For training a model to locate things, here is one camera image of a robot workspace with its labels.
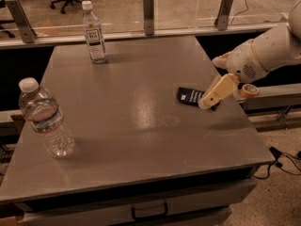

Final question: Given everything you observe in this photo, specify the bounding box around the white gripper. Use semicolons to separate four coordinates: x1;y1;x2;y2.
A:
198;40;268;110

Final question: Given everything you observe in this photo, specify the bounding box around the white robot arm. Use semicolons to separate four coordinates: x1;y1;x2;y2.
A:
198;0;301;109

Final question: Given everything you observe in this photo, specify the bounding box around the tall clear bottle white label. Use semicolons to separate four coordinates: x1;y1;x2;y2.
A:
82;0;107;64

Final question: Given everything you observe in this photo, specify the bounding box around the clear water bottle red label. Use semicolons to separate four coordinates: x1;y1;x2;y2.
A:
19;77;75;158

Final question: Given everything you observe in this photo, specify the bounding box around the orange masking tape roll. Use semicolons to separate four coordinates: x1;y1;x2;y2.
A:
241;84;259;98

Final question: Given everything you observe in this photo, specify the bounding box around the right metal glass bracket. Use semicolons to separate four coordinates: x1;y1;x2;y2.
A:
214;0;233;31

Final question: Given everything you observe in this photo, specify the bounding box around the metal glass bracket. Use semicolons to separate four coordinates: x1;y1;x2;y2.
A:
143;0;154;36
214;0;233;31
6;0;37;43

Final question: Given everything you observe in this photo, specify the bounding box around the black floor cable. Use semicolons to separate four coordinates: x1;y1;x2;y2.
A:
252;146;301;181

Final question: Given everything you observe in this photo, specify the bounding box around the middle metal glass bracket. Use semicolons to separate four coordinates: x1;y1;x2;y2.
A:
143;0;154;36

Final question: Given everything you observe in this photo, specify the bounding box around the grey drawer with black handle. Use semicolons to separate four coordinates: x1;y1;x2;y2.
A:
19;178;257;226

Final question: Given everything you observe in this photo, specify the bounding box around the left metal glass bracket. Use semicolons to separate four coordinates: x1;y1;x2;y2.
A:
6;0;37;43

